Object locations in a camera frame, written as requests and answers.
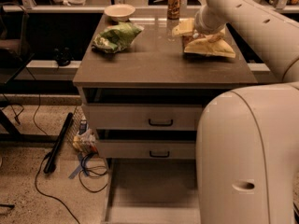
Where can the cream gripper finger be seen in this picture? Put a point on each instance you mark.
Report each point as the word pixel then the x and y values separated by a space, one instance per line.
pixel 184 27

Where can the brown chip bag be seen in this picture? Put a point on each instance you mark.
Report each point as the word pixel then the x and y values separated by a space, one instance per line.
pixel 208 45

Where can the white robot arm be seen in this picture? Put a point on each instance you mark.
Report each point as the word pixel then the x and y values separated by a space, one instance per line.
pixel 247 145

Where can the green chip bag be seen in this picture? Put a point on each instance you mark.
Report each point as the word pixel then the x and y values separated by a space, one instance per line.
pixel 116 38

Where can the grey drawer cabinet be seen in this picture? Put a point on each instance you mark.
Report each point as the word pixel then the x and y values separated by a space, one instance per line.
pixel 155 70

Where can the top grey drawer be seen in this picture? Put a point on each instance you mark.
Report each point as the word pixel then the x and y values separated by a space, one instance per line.
pixel 143 117

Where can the middle grey drawer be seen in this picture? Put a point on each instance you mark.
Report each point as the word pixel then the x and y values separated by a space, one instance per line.
pixel 146 144

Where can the bottom open grey drawer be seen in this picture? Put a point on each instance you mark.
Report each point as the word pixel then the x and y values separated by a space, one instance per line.
pixel 151 191

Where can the orange soda can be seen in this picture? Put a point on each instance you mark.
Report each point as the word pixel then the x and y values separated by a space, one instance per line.
pixel 173 9

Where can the white bowl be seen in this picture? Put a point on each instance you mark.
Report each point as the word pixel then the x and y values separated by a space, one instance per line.
pixel 119 12

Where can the black clamp object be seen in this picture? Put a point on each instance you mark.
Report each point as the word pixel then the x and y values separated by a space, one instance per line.
pixel 62 57

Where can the crumpled snack wrappers pile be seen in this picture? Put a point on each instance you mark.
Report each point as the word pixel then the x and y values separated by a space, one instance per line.
pixel 84 139

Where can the blue tape strip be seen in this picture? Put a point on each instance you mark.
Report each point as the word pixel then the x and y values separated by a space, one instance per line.
pixel 78 168

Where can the black rod on floor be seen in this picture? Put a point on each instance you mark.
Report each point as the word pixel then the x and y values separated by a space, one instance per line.
pixel 51 157

